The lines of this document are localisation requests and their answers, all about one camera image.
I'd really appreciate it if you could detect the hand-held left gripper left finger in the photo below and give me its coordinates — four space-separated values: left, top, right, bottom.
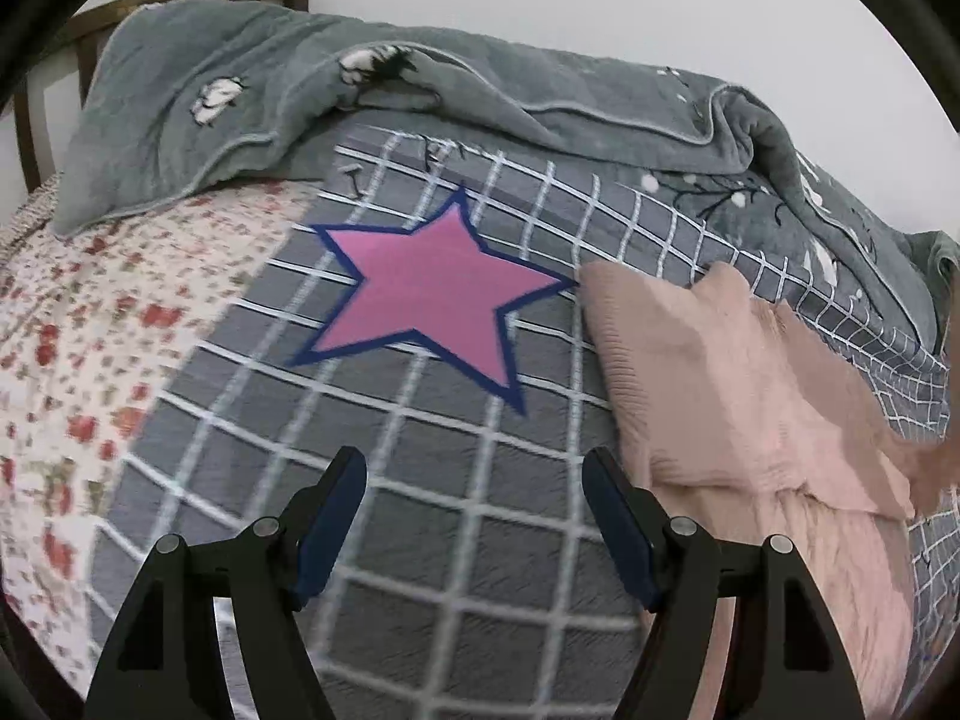
86 445 368 720

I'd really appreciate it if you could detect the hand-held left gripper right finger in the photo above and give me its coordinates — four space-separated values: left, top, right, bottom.
583 446 875 720

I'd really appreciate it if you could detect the dark wooden headboard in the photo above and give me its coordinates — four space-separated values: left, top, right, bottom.
13 0 310 192

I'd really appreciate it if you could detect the grey-green cloth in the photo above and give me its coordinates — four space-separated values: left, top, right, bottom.
904 229 960 316

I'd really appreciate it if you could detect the grey checked star blanket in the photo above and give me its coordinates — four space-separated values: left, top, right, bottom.
86 124 960 720

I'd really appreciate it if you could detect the grey fleece blanket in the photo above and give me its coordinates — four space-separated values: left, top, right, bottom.
52 0 942 353

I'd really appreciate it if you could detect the floral bed sheet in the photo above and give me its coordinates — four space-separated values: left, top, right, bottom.
0 172 331 698

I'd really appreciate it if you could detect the pink knit sweater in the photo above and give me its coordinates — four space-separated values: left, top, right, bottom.
579 261 960 720

